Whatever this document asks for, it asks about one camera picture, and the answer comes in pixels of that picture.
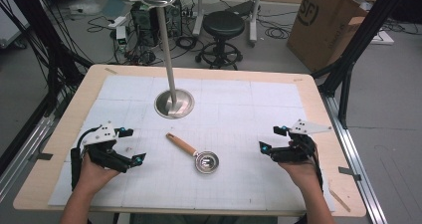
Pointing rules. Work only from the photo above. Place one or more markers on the black metal frame post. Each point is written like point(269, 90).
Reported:
point(49, 51)
point(358, 44)

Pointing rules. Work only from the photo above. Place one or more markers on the flat white power adapter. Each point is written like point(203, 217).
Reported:
point(382, 38)

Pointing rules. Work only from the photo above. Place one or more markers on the small white device box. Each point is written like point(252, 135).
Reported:
point(121, 38)

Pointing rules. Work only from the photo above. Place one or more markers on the brown cardboard box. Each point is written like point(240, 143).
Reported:
point(318, 28)

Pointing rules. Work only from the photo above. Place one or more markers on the white power strip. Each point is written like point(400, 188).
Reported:
point(117, 21)

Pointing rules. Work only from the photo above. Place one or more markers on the black computer tower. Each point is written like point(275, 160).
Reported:
point(146, 25)

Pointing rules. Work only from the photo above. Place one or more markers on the thin wooden stick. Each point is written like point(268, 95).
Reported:
point(340, 200)

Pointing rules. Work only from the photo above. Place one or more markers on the metal hanging rack stand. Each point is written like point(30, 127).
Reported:
point(172, 103)

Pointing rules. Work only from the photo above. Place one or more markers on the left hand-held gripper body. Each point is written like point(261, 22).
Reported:
point(99, 136)

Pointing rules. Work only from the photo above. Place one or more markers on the black round stool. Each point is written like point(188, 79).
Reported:
point(223, 25)

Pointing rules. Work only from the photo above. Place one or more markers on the black tape piece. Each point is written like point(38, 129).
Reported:
point(44, 156)

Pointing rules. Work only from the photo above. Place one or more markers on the grey tape piece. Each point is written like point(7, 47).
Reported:
point(349, 173)

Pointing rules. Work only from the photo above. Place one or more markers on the person's left hand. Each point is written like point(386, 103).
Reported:
point(93, 177)

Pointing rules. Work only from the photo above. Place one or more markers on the white gridded mat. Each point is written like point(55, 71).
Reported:
point(232, 184)

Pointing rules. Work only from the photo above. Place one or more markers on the aluminium rail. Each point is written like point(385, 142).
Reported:
point(355, 157)
point(23, 151)

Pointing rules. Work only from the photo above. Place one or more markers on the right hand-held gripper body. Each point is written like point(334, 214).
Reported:
point(303, 149)

